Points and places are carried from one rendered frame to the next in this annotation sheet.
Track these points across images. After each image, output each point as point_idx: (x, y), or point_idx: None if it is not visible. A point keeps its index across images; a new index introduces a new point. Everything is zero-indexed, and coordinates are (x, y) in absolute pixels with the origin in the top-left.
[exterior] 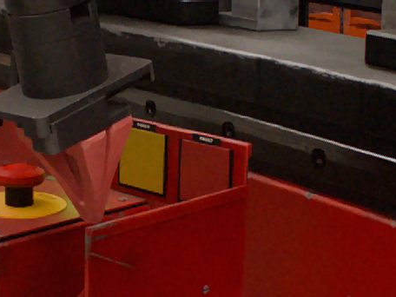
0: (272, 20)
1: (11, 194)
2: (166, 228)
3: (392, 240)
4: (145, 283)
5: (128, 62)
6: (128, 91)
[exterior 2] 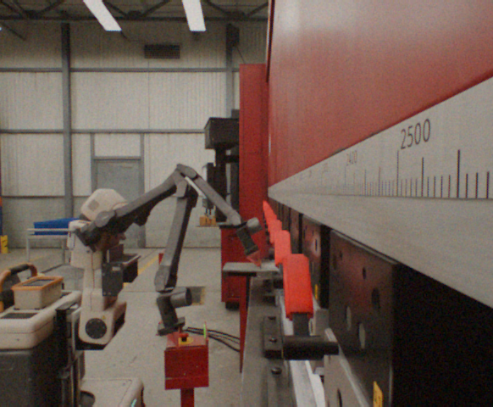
0: None
1: (181, 338)
2: (184, 353)
3: None
4: (179, 362)
5: (182, 320)
6: None
